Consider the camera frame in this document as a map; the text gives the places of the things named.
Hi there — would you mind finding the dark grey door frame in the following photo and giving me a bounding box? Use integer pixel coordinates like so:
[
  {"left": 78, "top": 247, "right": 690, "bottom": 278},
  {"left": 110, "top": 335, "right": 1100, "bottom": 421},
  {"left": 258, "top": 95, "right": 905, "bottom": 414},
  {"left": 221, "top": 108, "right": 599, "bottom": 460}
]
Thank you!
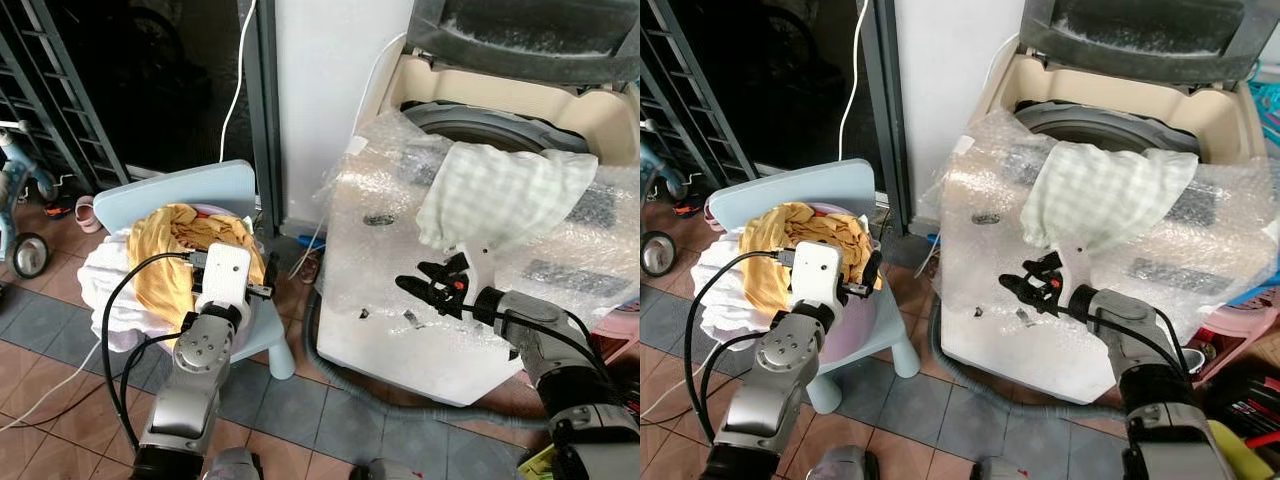
[
  {"left": 238, "top": 0, "right": 287, "bottom": 237},
  {"left": 862, "top": 0, "right": 914, "bottom": 237}
]

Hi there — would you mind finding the pale green checked cloth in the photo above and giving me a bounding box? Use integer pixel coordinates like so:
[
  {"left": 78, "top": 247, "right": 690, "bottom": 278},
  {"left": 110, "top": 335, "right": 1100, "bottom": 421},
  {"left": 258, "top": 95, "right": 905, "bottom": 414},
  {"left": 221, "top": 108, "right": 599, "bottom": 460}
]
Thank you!
[
  {"left": 1020, "top": 143, "right": 1199, "bottom": 257},
  {"left": 415, "top": 143, "right": 599, "bottom": 257}
]

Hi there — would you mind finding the dark metal folding gate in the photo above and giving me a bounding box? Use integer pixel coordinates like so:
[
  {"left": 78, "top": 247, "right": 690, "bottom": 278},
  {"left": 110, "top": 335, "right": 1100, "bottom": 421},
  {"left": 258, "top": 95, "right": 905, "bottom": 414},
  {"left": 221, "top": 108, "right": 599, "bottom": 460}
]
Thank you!
[
  {"left": 640, "top": 0, "right": 757, "bottom": 187},
  {"left": 0, "top": 0, "right": 130, "bottom": 192}
]

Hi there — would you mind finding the white floor cable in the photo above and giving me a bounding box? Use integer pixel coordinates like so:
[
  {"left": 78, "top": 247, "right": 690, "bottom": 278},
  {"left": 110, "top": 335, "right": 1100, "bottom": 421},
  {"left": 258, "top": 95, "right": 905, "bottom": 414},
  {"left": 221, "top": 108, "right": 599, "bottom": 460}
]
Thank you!
[
  {"left": 640, "top": 338, "right": 723, "bottom": 403},
  {"left": 0, "top": 340, "right": 107, "bottom": 434}
]

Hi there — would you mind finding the clear bubble wrap sheet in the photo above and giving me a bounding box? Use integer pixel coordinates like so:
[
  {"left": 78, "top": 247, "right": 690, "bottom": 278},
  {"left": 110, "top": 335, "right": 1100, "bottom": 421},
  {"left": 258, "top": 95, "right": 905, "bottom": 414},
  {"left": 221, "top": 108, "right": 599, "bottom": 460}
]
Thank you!
[
  {"left": 318, "top": 110, "right": 641, "bottom": 347},
  {"left": 925, "top": 108, "right": 1280, "bottom": 353}
]

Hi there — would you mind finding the black red tool case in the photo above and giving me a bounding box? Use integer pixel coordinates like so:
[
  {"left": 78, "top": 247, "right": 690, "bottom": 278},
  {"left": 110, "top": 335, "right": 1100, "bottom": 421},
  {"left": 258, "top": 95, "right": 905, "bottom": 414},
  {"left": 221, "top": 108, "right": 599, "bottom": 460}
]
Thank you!
[{"left": 1200, "top": 373, "right": 1280, "bottom": 442}]

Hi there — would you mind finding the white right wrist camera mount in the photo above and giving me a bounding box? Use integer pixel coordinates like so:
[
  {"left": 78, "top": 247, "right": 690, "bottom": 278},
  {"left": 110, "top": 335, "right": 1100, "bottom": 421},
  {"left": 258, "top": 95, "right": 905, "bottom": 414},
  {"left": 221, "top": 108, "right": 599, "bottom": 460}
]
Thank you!
[
  {"left": 455, "top": 243, "right": 499, "bottom": 301},
  {"left": 1057, "top": 243, "right": 1094, "bottom": 297}
]

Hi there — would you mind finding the pink plastic stool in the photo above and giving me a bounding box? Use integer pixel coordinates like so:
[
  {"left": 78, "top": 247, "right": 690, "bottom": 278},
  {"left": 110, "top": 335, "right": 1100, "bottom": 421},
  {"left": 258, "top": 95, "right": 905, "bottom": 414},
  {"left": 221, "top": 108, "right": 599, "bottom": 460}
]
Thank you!
[
  {"left": 590, "top": 300, "right": 641, "bottom": 347},
  {"left": 1195, "top": 298, "right": 1280, "bottom": 387}
]

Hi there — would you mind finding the grey left robot leg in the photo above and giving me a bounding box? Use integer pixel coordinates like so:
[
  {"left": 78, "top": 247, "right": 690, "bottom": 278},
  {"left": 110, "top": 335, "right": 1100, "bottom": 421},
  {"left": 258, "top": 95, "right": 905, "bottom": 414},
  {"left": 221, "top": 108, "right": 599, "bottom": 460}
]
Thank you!
[
  {"left": 205, "top": 448, "right": 264, "bottom": 480},
  {"left": 812, "top": 445, "right": 882, "bottom": 480}
]

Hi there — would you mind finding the light blue child chair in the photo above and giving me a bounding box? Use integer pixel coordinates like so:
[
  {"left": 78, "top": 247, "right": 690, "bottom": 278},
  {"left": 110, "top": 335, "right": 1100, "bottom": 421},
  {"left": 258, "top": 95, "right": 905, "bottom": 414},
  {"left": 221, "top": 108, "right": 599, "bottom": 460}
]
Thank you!
[
  {"left": 708, "top": 158, "right": 922, "bottom": 415},
  {"left": 93, "top": 160, "right": 297, "bottom": 382}
]

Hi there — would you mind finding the white top-load washing machine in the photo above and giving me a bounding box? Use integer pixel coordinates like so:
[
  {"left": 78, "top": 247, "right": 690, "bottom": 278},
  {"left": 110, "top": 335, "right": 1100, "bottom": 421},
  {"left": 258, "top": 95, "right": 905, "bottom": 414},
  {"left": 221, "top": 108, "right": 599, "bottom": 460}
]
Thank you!
[
  {"left": 928, "top": 0, "right": 1269, "bottom": 407},
  {"left": 312, "top": 0, "right": 641, "bottom": 407}
]

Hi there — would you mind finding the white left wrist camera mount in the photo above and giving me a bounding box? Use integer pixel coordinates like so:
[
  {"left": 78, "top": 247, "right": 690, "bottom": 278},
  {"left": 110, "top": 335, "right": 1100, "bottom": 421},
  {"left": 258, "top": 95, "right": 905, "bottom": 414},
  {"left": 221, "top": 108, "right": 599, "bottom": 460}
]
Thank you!
[
  {"left": 789, "top": 241, "right": 844, "bottom": 312},
  {"left": 196, "top": 242, "right": 252, "bottom": 312}
]

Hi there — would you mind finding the light blue child tricycle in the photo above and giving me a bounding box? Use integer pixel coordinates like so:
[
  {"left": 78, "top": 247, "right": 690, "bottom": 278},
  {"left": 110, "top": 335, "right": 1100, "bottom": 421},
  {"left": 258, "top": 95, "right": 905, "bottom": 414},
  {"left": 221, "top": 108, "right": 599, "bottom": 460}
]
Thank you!
[
  {"left": 640, "top": 135, "right": 682, "bottom": 279},
  {"left": 0, "top": 120, "right": 57, "bottom": 280}
]

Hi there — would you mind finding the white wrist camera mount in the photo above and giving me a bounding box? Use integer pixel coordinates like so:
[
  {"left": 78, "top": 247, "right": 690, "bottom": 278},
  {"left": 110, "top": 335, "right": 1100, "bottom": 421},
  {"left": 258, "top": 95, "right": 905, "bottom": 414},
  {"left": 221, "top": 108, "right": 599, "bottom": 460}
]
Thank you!
[
  {"left": 196, "top": 242, "right": 252, "bottom": 312},
  {"left": 1057, "top": 243, "right": 1094, "bottom": 297},
  {"left": 455, "top": 243, "right": 499, "bottom": 301},
  {"left": 789, "top": 241, "right": 844, "bottom": 312}
]

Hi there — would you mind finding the yellow green plastic item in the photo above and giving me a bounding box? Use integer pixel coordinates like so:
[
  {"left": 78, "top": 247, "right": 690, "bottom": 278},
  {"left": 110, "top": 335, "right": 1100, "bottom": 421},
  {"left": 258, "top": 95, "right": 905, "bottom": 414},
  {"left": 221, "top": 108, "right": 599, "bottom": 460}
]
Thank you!
[
  {"left": 1205, "top": 420, "right": 1280, "bottom": 480},
  {"left": 518, "top": 445, "right": 562, "bottom": 480}
]

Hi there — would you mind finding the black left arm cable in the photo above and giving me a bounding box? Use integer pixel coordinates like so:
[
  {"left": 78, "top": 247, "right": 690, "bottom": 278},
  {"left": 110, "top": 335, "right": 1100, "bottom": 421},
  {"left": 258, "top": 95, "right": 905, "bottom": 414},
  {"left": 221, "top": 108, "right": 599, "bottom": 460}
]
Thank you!
[
  {"left": 685, "top": 250, "right": 797, "bottom": 447},
  {"left": 100, "top": 250, "right": 207, "bottom": 452}
]

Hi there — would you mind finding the teal patterned cloth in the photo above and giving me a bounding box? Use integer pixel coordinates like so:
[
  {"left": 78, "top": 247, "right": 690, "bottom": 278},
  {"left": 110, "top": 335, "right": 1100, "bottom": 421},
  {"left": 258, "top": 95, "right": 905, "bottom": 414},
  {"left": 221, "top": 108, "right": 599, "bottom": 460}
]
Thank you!
[{"left": 1248, "top": 80, "right": 1280, "bottom": 153}]

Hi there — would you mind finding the yellow cloth garment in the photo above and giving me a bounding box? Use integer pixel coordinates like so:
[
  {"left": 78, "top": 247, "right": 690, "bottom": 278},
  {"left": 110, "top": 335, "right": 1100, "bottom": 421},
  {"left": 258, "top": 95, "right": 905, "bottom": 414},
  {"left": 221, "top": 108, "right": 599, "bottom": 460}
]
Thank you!
[
  {"left": 125, "top": 203, "right": 267, "bottom": 347},
  {"left": 740, "top": 202, "right": 877, "bottom": 321}
]

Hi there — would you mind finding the white cloth garment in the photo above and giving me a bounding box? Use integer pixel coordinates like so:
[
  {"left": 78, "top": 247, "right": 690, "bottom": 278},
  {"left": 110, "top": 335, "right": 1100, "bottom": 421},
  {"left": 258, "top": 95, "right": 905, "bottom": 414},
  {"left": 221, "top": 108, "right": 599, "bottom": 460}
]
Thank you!
[
  {"left": 78, "top": 225, "right": 193, "bottom": 354},
  {"left": 690, "top": 233, "right": 793, "bottom": 338}
]

